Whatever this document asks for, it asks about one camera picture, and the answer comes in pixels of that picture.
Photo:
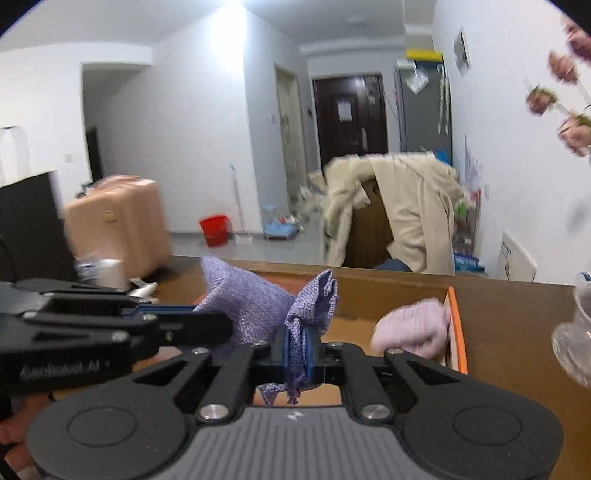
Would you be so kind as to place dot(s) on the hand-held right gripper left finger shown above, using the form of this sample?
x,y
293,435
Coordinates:
x,y
279,364

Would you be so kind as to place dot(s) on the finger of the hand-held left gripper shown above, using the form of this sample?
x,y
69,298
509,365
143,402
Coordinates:
x,y
194,330
115,302

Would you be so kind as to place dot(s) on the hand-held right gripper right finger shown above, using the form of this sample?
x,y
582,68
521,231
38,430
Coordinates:
x,y
318,364

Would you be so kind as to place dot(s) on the purple knitted cloth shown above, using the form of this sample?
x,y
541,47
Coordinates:
x,y
249,295

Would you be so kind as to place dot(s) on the orange cardboard box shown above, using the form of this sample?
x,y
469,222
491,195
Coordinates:
x,y
369,295

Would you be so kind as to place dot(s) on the person's left hand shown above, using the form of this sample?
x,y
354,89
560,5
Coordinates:
x,y
11,434

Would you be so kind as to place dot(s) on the white plastic item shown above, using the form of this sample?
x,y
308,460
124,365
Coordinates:
x,y
143,288

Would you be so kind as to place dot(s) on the pink suitcase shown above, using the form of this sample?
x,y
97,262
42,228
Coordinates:
x,y
120,221

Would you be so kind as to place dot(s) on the pink knitted cloth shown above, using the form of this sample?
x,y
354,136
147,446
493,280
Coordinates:
x,y
411,325

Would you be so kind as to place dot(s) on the red bucket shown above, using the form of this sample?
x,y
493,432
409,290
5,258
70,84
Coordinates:
x,y
214,230

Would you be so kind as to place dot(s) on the black cabinet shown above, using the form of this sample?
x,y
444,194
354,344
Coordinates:
x,y
32,230

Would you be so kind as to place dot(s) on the white mop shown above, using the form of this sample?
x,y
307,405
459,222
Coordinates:
x,y
238,207

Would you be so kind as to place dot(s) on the blue plastic basin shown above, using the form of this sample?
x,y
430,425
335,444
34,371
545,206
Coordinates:
x,y
279,228

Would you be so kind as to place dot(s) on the brown wooden chair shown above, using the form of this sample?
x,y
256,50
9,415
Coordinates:
x,y
369,230

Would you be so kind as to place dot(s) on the beige coat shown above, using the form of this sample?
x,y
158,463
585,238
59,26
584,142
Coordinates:
x,y
415,212

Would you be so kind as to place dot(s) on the pile of colourful bags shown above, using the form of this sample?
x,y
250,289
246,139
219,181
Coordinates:
x,y
468,240

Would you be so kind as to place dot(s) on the light interior door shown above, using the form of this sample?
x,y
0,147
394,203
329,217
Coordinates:
x,y
291,138

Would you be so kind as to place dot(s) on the dark entrance door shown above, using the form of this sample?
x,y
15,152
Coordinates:
x,y
355,147

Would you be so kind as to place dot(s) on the white paper notice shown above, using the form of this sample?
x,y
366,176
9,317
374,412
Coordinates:
x,y
344,111

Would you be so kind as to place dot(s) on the grey refrigerator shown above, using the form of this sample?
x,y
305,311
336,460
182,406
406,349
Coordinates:
x,y
422,120

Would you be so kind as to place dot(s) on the clear plastic bag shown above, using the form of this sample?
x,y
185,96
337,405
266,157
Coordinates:
x,y
417,81

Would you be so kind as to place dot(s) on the yellow box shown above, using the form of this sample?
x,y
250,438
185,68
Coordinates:
x,y
424,55

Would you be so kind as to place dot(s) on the bunch of dried roses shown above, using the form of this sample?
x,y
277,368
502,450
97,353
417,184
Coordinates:
x,y
564,67

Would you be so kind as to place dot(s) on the white wall box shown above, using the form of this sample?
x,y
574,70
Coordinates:
x,y
517,256

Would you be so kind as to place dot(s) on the wall poster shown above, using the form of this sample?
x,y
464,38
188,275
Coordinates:
x,y
461,50

